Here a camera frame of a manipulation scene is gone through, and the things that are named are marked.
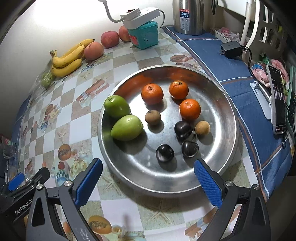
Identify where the dark cherry with stem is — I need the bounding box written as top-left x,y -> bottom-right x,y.
181,141 -> 199,158

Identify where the black cherry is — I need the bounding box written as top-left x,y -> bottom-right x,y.
156,144 -> 175,162
174,120 -> 193,142

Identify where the orange tangerine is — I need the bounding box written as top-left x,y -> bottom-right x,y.
141,83 -> 164,105
169,80 -> 189,100
179,99 -> 201,121

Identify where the small green jujube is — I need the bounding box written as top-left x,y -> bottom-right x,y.
104,95 -> 131,119

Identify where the tan longan fruit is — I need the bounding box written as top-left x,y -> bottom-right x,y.
145,110 -> 161,126

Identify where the blue checked tablecloth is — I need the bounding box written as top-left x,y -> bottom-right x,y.
162,26 -> 294,199

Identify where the round steel tray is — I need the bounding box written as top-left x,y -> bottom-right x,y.
98,65 -> 239,198

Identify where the small tan longan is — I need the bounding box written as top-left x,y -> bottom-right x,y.
195,120 -> 211,136

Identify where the large green jujube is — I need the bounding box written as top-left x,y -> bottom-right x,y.
110,114 -> 144,141

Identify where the plastic bag green fruit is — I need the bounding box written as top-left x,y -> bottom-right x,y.
40,70 -> 56,88

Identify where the white phone stand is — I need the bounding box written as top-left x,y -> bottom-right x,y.
250,81 -> 271,120

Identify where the yellow banana bunch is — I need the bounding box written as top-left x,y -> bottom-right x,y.
50,39 -> 94,77

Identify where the snack bags pile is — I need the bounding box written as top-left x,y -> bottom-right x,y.
251,59 -> 290,88

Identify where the black smartphone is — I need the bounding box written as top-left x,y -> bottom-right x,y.
269,71 -> 287,135

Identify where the black power adapter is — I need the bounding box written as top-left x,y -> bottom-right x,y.
219,41 -> 243,59

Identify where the peach beside bananas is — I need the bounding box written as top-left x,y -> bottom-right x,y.
84,42 -> 104,62

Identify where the middle red peach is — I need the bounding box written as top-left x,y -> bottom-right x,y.
101,31 -> 119,49

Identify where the red peach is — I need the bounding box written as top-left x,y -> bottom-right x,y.
101,31 -> 119,49
118,25 -> 131,42

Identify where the white chair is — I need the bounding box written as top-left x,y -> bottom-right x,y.
212,1 -> 287,61

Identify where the right red peach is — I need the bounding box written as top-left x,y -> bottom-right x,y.
118,25 -> 131,42

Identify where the teal plastic box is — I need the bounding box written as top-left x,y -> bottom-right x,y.
128,21 -> 159,50

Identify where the stainless steel kettle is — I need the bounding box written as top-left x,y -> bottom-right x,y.
172,0 -> 204,36

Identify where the white power strip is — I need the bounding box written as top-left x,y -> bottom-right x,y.
99,0 -> 165,30

